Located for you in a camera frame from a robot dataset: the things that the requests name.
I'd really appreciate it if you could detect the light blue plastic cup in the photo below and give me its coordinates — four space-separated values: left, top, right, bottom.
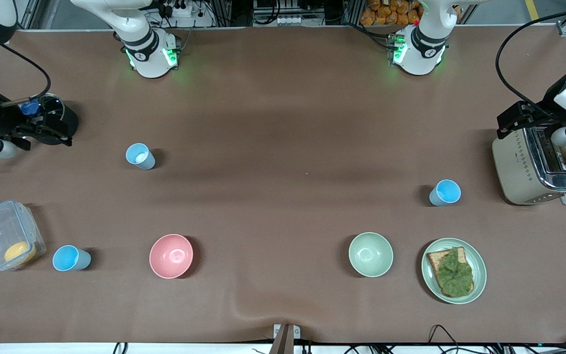
52 245 92 272
125 143 156 171
429 179 461 207

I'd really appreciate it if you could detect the silver beige toaster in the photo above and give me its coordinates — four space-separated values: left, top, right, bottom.
492 125 566 206

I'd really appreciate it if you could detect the yellow round food item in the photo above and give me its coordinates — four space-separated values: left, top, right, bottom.
4 241 37 266

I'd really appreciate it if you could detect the pale green plate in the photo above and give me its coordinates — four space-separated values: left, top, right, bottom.
421 237 487 305

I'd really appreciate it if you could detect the brown bread slice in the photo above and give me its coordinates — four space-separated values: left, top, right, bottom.
426 247 475 298

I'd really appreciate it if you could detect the green lettuce leaf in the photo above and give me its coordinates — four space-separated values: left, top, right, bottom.
434 247 474 297

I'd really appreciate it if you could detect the bag of orange buns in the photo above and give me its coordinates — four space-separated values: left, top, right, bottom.
360 0 421 26

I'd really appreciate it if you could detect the white power strip with plugs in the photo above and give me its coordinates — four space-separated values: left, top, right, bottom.
158 0 215 28

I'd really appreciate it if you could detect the pink bowl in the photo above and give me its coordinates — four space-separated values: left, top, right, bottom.
149 234 194 279

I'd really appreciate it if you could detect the pale green bowl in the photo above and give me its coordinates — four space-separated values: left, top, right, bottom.
348 232 394 278

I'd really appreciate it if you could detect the long black arm cable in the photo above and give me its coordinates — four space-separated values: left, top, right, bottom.
0 43 52 106
495 5 566 117

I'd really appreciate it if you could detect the thin black looped cable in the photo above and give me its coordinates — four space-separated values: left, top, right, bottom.
428 324 461 354

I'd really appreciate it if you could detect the aluminium table bracket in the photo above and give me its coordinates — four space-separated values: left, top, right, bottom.
273 324 301 354

